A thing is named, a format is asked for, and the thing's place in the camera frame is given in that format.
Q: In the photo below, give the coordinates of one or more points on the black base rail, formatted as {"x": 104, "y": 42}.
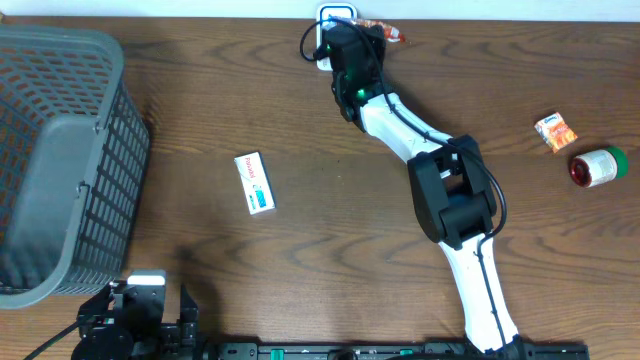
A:
{"x": 516, "y": 350}

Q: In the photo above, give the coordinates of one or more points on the orange small carton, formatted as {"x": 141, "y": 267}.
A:
{"x": 555, "y": 132}

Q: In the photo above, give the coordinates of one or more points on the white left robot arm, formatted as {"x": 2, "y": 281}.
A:
{"x": 140, "y": 354}

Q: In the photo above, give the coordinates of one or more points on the dark grey plastic basket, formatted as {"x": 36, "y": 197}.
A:
{"x": 74, "y": 153}

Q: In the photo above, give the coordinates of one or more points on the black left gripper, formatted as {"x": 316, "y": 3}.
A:
{"x": 171, "y": 334}

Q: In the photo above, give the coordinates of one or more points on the white barcode scanner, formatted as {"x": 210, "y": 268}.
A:
{"x": 332, "y": 9}

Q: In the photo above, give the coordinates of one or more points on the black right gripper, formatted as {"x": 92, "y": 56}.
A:
{"x": 376, "y": 40}

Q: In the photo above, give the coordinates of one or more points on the white blue medicine box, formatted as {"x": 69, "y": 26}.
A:
{"x": 256, "y": 186}

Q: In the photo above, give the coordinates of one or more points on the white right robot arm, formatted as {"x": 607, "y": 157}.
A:
{"x": 458, "y": 202}

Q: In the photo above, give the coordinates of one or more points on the white jar green lid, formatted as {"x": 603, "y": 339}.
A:
{"x": 598, "y": 167}

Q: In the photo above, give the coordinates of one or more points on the red chocolate bar wrapper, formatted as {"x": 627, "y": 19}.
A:
{"x": 391, "y": 33}

